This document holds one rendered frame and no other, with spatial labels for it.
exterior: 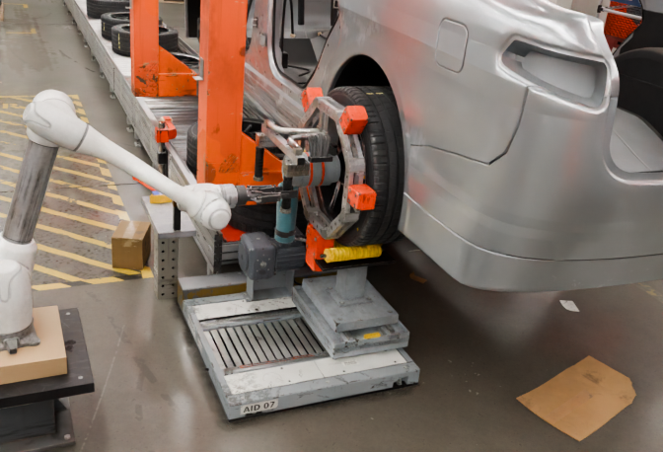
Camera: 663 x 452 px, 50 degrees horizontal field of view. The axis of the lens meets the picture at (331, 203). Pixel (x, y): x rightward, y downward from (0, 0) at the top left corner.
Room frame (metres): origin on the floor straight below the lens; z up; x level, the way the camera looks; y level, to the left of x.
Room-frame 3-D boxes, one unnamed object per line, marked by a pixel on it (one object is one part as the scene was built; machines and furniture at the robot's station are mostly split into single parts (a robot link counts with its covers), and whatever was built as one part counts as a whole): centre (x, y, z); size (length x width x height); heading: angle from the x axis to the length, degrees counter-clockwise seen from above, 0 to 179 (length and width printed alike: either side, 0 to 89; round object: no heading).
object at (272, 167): (3.23, 0.23, 0.69); 0.52 x 0.17 x 0.35; 115
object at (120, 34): (7.38, 2.07, 0.39); 0.66 x 0.66 x 0.24
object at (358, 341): (2.83, -0.13, 0.13); 0.50 x 0.36 x 0.10; 25
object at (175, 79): (4.97, 1.06, 0.69); 0.52 x 0.17 x 0.35; 115
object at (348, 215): (2.77, 0.03, 0.85); 0.54 x 0.07 x 0.54; 25
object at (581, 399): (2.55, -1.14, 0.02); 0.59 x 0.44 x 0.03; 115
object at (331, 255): (2.70, -0.11, 0.51); 0.29 x 0.06 x 0.06; 115
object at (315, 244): (2.78, 0.00, 0.48); 0.16 x 0.12 x 0.17; 115
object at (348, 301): (2.84, -0.12, 0.32); 0.40 x 0.30 x 0.28; 25
